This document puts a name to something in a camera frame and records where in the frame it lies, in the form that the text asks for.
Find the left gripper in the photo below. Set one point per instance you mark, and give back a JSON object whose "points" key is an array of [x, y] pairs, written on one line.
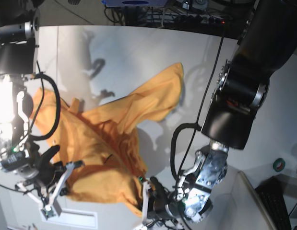
{"points": [[191, 200]]}

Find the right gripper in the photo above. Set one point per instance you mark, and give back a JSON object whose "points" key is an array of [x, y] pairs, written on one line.
{"points": [[23, 157]]}

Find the yellow t-shirt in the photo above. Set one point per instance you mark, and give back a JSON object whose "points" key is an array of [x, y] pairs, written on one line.
{"points": [[105, 138]]}

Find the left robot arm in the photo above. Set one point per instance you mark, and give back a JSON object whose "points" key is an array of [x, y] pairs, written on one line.
{"points": [[241, 89]]}

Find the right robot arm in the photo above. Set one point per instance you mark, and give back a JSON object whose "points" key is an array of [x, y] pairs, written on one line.
{"points": [[19, 28]]}

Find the white label plate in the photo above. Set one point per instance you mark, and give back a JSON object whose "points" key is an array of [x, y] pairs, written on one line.
{"points": [[73, 218]]}

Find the black keyboard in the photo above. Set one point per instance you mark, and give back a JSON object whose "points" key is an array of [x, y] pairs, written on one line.
{"points": [[271, 195]]}

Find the green tape roll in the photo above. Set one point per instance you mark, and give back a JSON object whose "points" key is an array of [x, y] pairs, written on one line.
{"points": [[279, 165]]}

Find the blue box at top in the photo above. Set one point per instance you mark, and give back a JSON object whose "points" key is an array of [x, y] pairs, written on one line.
{"points": [[133, 3]]}

